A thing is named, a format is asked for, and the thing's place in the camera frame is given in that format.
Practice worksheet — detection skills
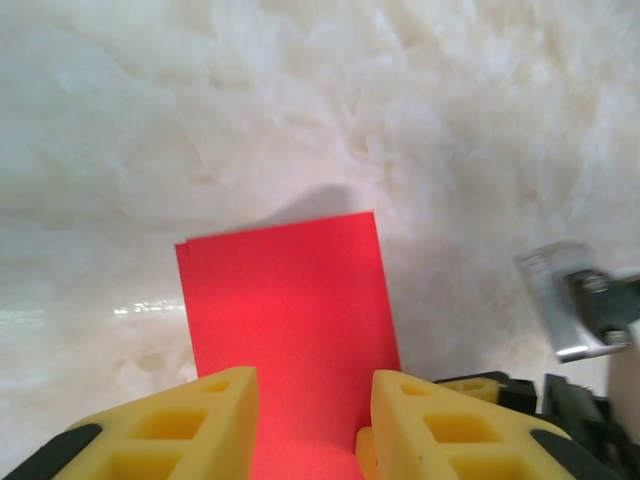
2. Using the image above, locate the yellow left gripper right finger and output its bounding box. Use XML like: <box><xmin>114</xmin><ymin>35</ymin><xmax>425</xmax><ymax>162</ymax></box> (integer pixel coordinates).
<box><xmin>368</xmin><ymin>368</ymin><xmax>629</xmax><ymax>480</ymax></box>

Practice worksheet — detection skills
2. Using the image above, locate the red paper sheet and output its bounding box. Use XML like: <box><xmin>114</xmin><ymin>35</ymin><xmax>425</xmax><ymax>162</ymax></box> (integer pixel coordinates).
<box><xmin>174</xmin><ymin>210</ymin><xmax>404</xmax><ymax>480</ymax></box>

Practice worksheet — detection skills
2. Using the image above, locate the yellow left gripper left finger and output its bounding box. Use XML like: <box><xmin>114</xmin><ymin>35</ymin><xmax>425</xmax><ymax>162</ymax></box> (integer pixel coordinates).
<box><xmin>0</xmin><ymin>365</ymin><xmax>259</xmax><ymax>480</ymax></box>

